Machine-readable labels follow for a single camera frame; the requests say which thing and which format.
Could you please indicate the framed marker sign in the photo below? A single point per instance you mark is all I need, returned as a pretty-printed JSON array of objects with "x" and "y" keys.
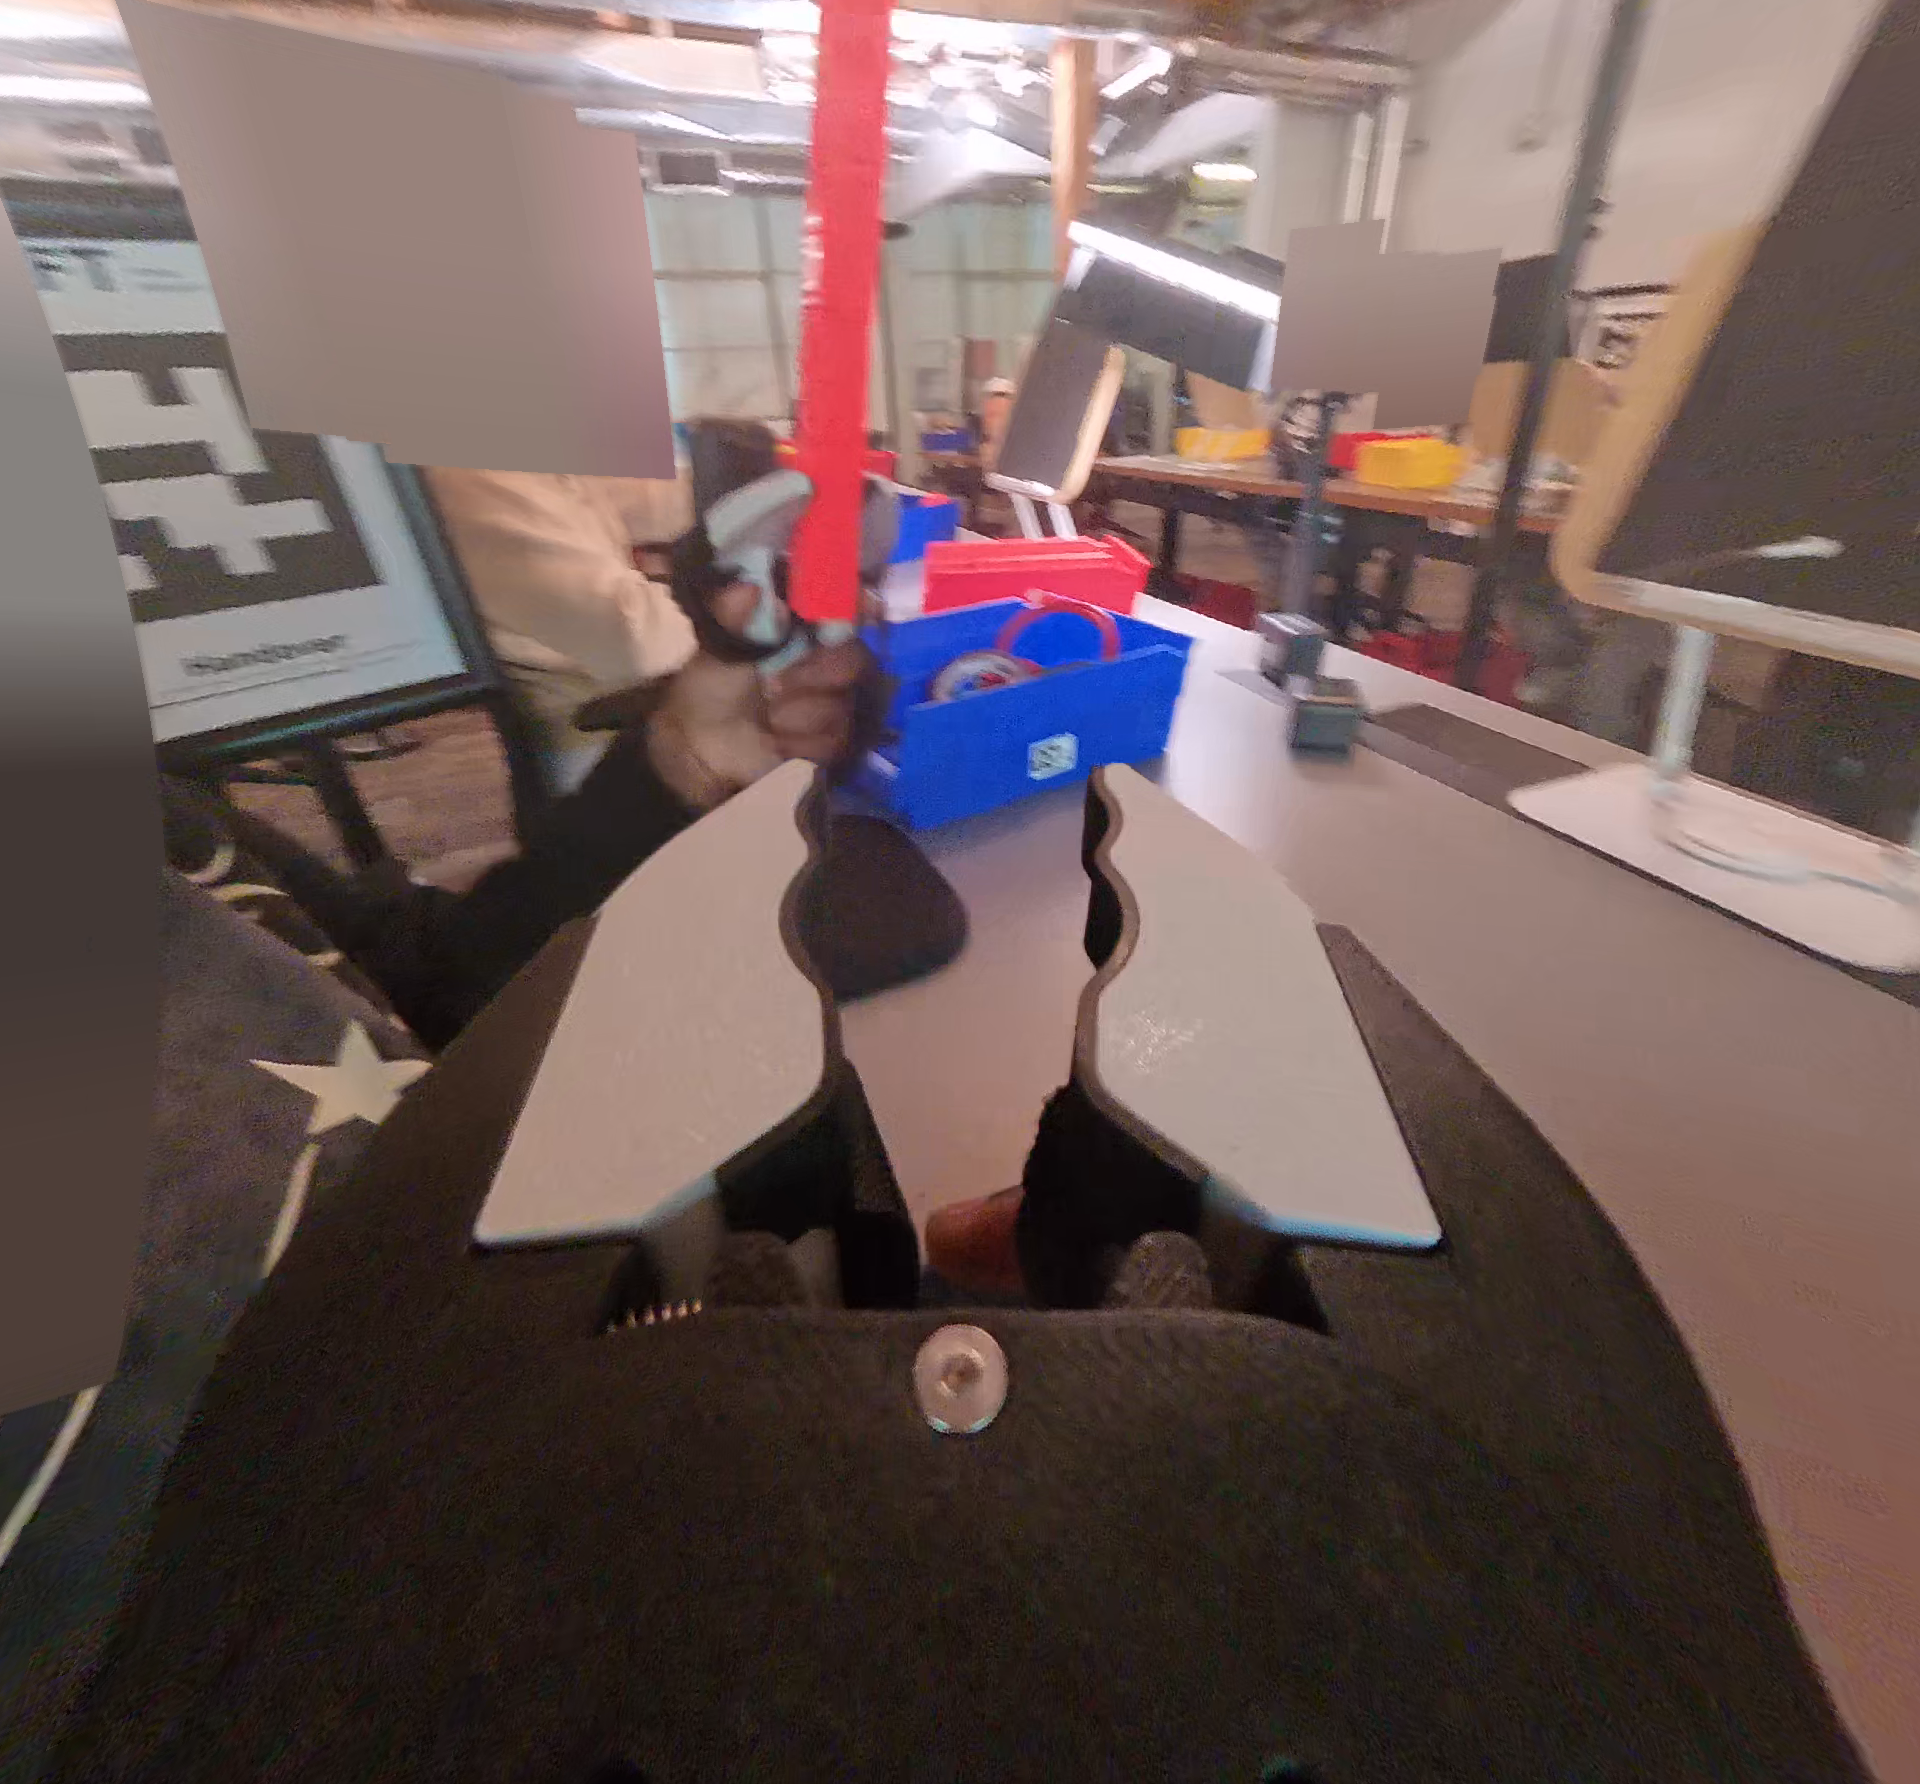
[{"x": 256, "y": 540}]

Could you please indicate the small yellow bin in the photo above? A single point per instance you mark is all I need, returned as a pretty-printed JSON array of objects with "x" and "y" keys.
[{"x": 1223, "y": 443}]

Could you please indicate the tape roll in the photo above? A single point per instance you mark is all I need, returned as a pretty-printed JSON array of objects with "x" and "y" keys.
[{"x": 982, "y": 676}]

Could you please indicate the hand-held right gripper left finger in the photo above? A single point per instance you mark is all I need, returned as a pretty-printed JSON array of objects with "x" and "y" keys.
[{"x": 674, "y": 1048}]

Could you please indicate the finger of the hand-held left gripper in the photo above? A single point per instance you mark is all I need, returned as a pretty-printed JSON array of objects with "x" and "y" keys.
[{"x": 883, "y": 531}]

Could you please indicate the studio light panel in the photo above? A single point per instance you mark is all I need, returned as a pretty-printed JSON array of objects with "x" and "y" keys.
[{"x": 1170, "y": 299}]

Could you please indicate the plain blue bin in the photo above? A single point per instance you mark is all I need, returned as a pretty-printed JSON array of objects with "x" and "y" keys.
[{"x": 916, "y": 524}]

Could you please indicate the tall black stand pole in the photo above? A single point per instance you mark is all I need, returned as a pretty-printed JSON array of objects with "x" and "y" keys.
[{"x": 1574, "y": 240}]

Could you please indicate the light stand pole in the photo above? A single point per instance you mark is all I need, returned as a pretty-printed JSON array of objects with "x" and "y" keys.
[{"x": 1318, "y": 524}]

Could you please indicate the large white-framed monitor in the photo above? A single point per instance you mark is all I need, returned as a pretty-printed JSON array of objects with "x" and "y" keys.
[{"x": 1799, "y": 390}]

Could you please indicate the large yellow bin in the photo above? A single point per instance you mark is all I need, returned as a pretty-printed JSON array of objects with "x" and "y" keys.
[{"x": 1410, "y": 465}]

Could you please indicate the black easel stand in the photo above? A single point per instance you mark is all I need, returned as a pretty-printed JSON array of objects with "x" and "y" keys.
[{"x": 337, "y": 795}]

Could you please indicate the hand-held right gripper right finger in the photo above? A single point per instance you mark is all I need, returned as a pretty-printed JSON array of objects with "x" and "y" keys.
[{"x": 1244, "y": 1066}]

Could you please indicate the red storage bin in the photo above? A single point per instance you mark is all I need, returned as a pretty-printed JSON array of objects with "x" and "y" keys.
[{"x": 1034, "y": 572}]

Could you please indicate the wooden work table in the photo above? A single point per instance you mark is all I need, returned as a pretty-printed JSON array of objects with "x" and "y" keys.
[{"x": 1156, "y": 470}]

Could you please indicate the tilted white-framed monitor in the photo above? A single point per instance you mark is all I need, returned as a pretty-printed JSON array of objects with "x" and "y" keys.
[{"x": 1056, "y": 403}]

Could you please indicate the person's left hand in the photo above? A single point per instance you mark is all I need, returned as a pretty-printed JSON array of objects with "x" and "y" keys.
[{"x": 751, "y": 734}]

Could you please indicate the long red plastic stick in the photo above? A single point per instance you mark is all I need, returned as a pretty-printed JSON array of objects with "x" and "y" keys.
[{"x": 838, "y": 316}]

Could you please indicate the small red bin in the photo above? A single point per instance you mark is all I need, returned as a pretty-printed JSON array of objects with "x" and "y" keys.
[{"x": 1357, "y": 447}]

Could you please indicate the small grey action camera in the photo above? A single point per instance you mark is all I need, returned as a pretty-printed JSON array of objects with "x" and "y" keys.
[
  {"x": 1329, "y": 722},
  {"x": 1293, "y": 649}
]

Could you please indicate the blue bin with tag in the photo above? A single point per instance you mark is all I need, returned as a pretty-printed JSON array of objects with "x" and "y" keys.
[{"x": 975, "y": 766}]

